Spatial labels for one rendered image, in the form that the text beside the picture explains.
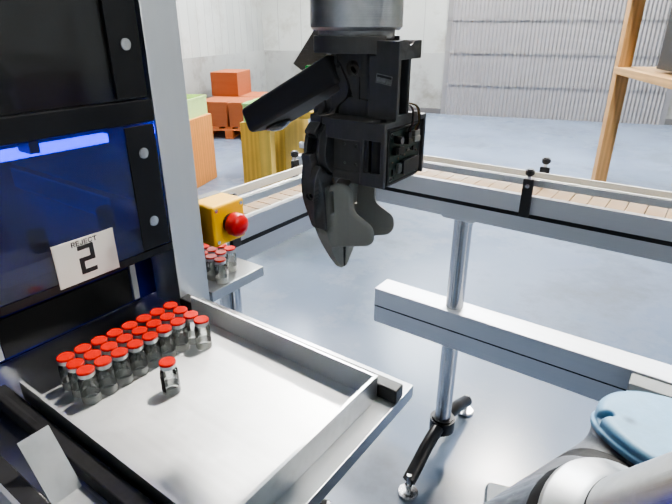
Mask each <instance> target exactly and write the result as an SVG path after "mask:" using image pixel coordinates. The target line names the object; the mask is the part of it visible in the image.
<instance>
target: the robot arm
mask: <svg viewBox="0 0 672 504"><path fill-rule="evenodd" d="M403 12H404V0H310V27H311V28H312V29H313V30H318V35H313V39H314V52H315V53H328V54H334V55H326V56H324V57H323V58H321V59H320V60H318V61H316V62H315V63H313V64H312V65H310V66H309V67H307V68H306V69H304V70H302V71H301V72H299V73H298V74H296V75H295V76H293V77H291V78H290V79H288V80H287V81H285V82H284V83H282V84H280V85H279V86H277V87H276V88H274V89H273V90H271V91H269V92H268V93H265V94H263V95H262V96H260V97H259V98H258V99H257V100H255V101H254V102H252V103H251V104H249V105H247V106H246V107H244V108H243V110H242V113H243V116H244V118H245V121H246V124H247V126H248V129H249V130H250V131H251V132H257V131H264V130H267V131H280V130H282V129H284V128H285V127H287V126H288V125H289V123H290V122H292V121H294V120H296V119H297V118H299V117H301V116H303V115H305V114H306V113H308V112H310V111H312V110H313V109H314V113H312V114H310V122H309V123H308V125H307V127H306V129H305V140H304V153H302V154H301V158H302V176H301V187H302V196H303V200H304V204H305V207H306V209H307V212H308V215H309V218H310V221H311V224H312V226H313V227H315V229H316V232H317V235H318V237H319V239H320V241H321V243H322V245H323V247H324V248H325V250H326V252H327V253H328V255H329V257H330V258H331V259H332V261H333V262H334V263H335V265H336V266H338V267H341V268H342V267H344V266H345V265H347V263H348V261H349V258H350V256H351V253H352V250H353V247H354V246H369V245H371V244H372V243H373V241H374V236H375V235H387V234H389V233H390V232H391V231H392V230H393V228H394V218H393V216H392V214H391V213H389V212H388V211H387V210H386V209H384V208H383V207H382V206H381V205H379V204H378V202H377V200H376V188H378V189H385V188H386V187H388V186H390V185H392V184H395V183H397V182H399V181H401V180H403V179H405V178H407V177H410V176H412V175H414V174H416V173H417V171H420V172H421V171H422V169H423V155H424V140H425V126H426V113H422V112H420V108H419V106H418V105H417V104H415V103H410V102H409V91H410V73H411V59H416V58H421V49H422V40H400V35H395V30H400V29H401V28H402V27H403ZM410 104H412V105H414V106H416V108H417V111H416V110H415V111H414V108H413V106H412V105H410ZM409 107H411V109H412V111H408V110H409ZM333 177H337V178H339V179H338V180H337V182H336V183H335V184H333V180H332V178H333ZM590 422H591V428H590V431H589V433H588V434H587V436H586V437H585V439H584V440H583V441H582V442H580V443H579V444H577V445H576V446H574V447H573V448H571V449H569V450H568V451H566V452H565V453H563V454H561V455H560V456H558V457H557V458H555V459H553V460H552V461H550V462H548V463H547V464H545V465H544V466H542V467H541V468H539V469H537V470H536V471H534V472H533V473H531V474H529V475H528V476H526V477H525V478H523V479H522V480H520V481H518V482H517V483H515V484H514V485H512V486H510V487H509V488H507V489H506V490H504V491H503V492H501V493H499V494H498V495H496V496H495V497H493V498H492V499H490V500H488V501H487V502H485V503H484V504H672V398H669V397H666V396H661V395H656V394H653V393H648V392H642V391H619V392H614V393H611V394H609V395H607V396H605V397H603V398H602V399H601V400H600V401H599V403H598V404H597V407H596V410H595V411H593V412H592V413H591V417H590Z"/></svg>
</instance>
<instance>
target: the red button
mask: <svg viewBox="0 0 672 504"><path fill-rule="evenodd" d="M248 224H249V223H248V219H247V217H246V216H245V215H244V214H242V213H238V212H233V213H231V214H230V215H229V216H228V217H227V219H226V222H225V229H226V231H227V233H228V234H230V235H233V236H236V237H239V236H241V235H243V234H244V233H245V232H246V231H247V229H248Z"/></svg>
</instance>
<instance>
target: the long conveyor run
mask: <svg viewBox="0 0 672 504"><path fill-rule="evenodd" d="M542 163H543V164H544V166H541V167H540V170H539V172H536V171H535V170H534V169H533V168H528V169H526V170H522V169H516V168H509V167H502V166H496V165H489V164H482V163H475V162H469V161H462V160H455V159H449V158H442V157H435V156H429V155H423V169H422V171H421V172H420V171H417V173H416V174H414V175H412V176H410V177H407V178H405V179H403V180H401V181H399V182H397V183H395V184H392V185H390V186H388V187H386V188H385V189H378V188H376V200H377V201H379V202H384V203H389V204H393V205H398V206H403V207H407V208H412V209H417V210H421V211H426V212H431V213H435V214H440V215H445V216H449V217H454V218H459V219H464V220H468V221H473V222H478V223H482V224H487V225H492V226H496V227H501V228H506V229H510V230H515V231H520V232H524V233H529V234H534V235H538V236H543V237H548V238H553V239H557V240H562V241H567V242H571V243H576V244H581V245H585V246H590V247H595V248H599V249H604V250H609V251H613V252H618V253H623V254H627V255H632V256H637V257H642V258H646V259H651V260H656V261H660V262H665V263H670V264H672V192H670V191H663V190H656V189H650V188H643V187H636V186H629V185H623V184H616V183H609V182H603V181H596V180H589V179H583V178H576V177H569V176H563V175H556V174H550V167H547V165H548V164H549V163H551V159H550V158H549V157H544V158H542Z"/></svg>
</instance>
